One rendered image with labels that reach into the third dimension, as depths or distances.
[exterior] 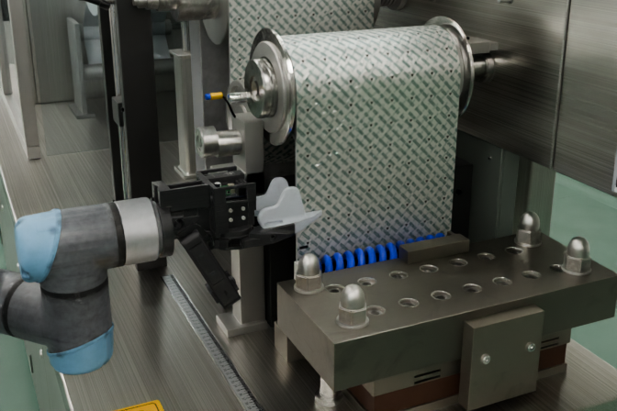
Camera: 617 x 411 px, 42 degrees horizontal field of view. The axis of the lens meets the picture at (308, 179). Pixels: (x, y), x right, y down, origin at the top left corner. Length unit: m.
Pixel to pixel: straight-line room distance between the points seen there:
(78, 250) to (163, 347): 0.27
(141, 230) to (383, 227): 0.34
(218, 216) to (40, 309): 0.23
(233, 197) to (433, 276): 0.27
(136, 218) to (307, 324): 0.23
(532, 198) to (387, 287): 0.48
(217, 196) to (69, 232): 0.17
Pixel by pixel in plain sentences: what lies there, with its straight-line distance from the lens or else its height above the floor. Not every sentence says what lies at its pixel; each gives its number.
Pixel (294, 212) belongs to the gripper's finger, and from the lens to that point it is 0.99.
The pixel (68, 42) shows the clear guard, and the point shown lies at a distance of 1.94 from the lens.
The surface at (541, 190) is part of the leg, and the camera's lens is 1.41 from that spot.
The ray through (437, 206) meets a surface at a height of 1.07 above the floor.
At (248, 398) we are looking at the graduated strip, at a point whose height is 0.90.
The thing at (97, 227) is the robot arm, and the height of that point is 1.13.
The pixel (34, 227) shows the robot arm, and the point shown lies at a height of 1.14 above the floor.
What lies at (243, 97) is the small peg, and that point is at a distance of 1.02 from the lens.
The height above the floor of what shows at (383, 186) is 1.12.
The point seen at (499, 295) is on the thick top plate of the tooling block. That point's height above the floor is 1.03.
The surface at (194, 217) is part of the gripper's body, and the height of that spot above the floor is 1.12.
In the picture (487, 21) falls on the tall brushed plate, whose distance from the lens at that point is 1.17.
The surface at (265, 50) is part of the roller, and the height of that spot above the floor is 1.30.
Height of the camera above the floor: 1.48
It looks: 19 degrees down
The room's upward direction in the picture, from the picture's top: straight up
